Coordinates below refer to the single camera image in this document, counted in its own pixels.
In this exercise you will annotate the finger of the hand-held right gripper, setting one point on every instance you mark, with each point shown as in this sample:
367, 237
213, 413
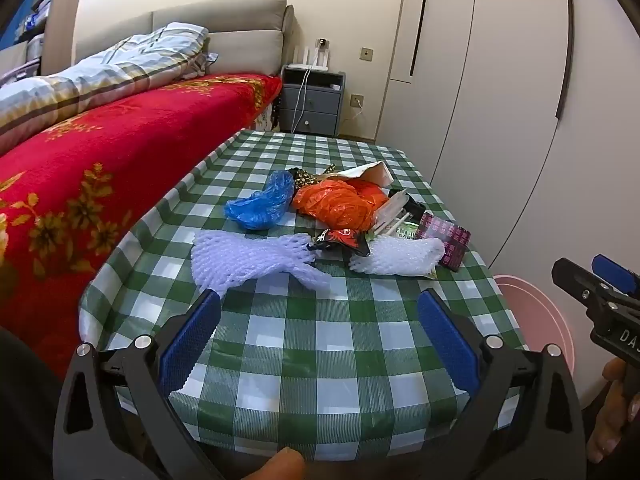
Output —
615, 272
570, 275

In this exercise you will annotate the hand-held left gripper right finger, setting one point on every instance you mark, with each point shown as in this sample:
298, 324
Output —
447, 337

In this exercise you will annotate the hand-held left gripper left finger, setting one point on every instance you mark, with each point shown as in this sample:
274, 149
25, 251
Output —
192, 332

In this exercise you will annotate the pink bin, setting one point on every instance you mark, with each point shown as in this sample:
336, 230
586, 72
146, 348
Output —
530, 315

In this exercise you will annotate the orange plastic bag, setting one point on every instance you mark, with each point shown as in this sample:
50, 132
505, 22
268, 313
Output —
335, 202

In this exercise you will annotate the person's right hand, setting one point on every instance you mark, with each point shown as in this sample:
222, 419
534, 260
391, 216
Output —
607, 420

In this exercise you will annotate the person's left hand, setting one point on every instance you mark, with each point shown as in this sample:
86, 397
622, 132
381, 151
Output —
285, 467

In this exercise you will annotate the purple foam net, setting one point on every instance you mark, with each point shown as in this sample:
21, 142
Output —
235, 257

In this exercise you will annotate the maroon patterned box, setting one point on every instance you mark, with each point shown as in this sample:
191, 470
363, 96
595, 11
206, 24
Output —
450, 242

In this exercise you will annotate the white foam net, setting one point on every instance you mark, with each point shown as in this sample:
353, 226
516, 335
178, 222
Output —
400, 255

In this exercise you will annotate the green snack packet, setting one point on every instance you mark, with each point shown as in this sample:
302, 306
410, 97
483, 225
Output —
404, 233

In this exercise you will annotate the green checked tablecloth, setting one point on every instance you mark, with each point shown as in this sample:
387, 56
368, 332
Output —
320, 340

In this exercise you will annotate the black plastic wrapper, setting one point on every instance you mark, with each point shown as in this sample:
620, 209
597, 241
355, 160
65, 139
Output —
414, 206

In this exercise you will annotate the black red snack wrapper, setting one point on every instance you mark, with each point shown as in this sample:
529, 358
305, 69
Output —
345, 237

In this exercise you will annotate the blue plastic bag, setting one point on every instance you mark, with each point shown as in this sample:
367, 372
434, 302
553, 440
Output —
260, 205

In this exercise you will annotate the torn paper bag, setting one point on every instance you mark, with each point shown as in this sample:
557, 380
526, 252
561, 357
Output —
377, 174

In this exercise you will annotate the white wardrobe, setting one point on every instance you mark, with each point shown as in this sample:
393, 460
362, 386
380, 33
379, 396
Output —
500, 110

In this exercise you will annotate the person's black clothing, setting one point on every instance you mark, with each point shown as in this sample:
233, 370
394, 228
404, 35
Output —
25, 410

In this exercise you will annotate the gold black patterned wrapper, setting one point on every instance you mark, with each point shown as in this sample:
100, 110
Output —
305, 177

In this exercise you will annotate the red floral blanket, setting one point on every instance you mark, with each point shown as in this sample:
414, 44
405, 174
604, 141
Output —
100, 160

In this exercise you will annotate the floral bed sheet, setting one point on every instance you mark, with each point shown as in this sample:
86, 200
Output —
267, 117

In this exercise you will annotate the grey nightstand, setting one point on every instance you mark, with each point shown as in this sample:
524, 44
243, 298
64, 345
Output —
320, 105

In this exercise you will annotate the blue checked quilt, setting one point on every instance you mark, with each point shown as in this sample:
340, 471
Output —
125, 65

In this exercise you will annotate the beige padded headboard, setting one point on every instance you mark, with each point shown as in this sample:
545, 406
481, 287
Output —
240, 50

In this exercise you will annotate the white router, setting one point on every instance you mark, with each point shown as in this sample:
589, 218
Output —
307, 66

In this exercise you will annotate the cluttered storage shelf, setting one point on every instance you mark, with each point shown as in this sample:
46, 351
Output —
25, 25

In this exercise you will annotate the wall socket plate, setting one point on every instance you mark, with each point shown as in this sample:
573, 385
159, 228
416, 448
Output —
357, 101

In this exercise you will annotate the wall charger plug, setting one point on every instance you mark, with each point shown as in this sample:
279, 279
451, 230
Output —
323, 42

